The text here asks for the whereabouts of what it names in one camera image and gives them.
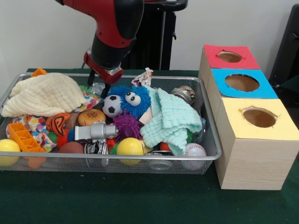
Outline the black and white soccer ball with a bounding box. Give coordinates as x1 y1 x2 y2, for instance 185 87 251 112
102 95 122 118

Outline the white toy baseball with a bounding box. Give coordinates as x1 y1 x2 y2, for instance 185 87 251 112
181 143 207 170

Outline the yellow ball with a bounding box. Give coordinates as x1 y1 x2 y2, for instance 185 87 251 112
116 137 145 164
0 139 21 167

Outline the dark green tablecloth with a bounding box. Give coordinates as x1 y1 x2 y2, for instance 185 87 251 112
0 68 299 224

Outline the crushed clear plastic bottle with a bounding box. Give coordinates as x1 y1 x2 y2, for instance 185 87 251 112
90 82 106 94

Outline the long orange toy brick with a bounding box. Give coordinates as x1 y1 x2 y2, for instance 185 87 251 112
6 123 47 168

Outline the cream waffle cloth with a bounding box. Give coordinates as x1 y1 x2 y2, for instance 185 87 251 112
1 72 88 117

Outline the black chair back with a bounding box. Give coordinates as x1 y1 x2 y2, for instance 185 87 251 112
268 4 299 88

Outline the shallow clear mesh bin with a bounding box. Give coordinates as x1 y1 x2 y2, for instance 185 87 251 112
0 72 222 175

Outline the mint green waffle cloth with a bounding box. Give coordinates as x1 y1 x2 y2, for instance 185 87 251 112
140 88 203 156

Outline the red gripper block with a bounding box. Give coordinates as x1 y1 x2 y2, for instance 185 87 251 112
84 48 124 98

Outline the silver plastic toy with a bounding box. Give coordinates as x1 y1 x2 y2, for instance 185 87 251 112
74 122 119 142

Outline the wooden box with three holes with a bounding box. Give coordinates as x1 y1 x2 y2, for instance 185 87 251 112
198 44 299 191

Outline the toy burger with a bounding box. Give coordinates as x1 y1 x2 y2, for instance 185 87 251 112
78 109 107 128

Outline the blue spiky toy with eyes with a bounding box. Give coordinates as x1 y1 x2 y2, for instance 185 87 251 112
120 85 151 117

